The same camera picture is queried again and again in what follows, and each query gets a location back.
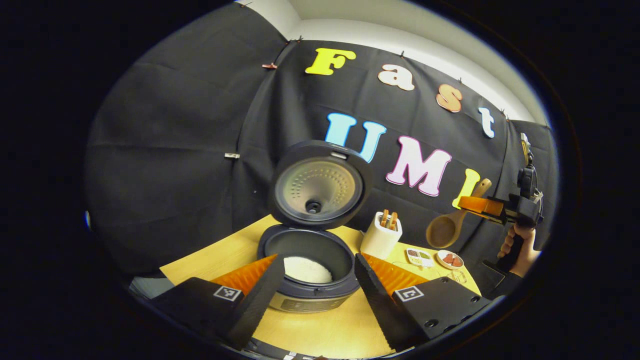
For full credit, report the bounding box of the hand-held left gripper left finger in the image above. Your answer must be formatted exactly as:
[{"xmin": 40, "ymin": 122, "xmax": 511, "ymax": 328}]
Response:
[{"xmin": 150, "ymin": 253, "xmax": 286, "ymax": 351}]

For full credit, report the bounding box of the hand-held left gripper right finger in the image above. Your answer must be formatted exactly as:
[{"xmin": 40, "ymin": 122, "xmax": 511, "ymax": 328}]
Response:
[{"xmin": 354, "ymin": 252, "xmax": 496, "ymax": 352}]

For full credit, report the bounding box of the wooden spoon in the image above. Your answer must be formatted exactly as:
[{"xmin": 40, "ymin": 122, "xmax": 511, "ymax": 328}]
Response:
[{"xmin": 425, "ymin": 178, "xmax": 493, "ymax": 249}]

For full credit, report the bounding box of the white rice heap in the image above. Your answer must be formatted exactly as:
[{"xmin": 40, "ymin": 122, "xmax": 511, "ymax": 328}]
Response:
[{"xmin": 283, "ymin": 256, "xmax": 333, "ymax": 284}]

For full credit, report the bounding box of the dark grey rice cooker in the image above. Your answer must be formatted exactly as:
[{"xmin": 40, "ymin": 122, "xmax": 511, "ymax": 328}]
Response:
[{"xmin": 256, "ymin": 140, "xmax": 374, "ymax": 314}]

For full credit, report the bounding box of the white toaster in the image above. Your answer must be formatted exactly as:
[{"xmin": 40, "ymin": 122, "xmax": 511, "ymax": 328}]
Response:
[{"xmin": 360, "ymin": 210, "xmax": 403, "ymax": 260}]

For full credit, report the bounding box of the white divided tray of beans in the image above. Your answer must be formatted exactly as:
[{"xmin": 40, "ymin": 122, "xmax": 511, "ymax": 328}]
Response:
[{"xmin": 405, "ymin": 248, "xmax": 434, "ymax": 268}]

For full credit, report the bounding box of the white round plate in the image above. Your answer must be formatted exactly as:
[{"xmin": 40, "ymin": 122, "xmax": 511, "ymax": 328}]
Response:
[{"xmin": 436, "ymin": 249, "xmax": 465, "ymax": 271}]

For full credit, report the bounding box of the black backdrop cloth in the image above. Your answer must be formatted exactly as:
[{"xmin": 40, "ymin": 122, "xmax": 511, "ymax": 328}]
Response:
[{"xmin": 82, "ymin": 2, "xmax": 558, "ymax": 301}]

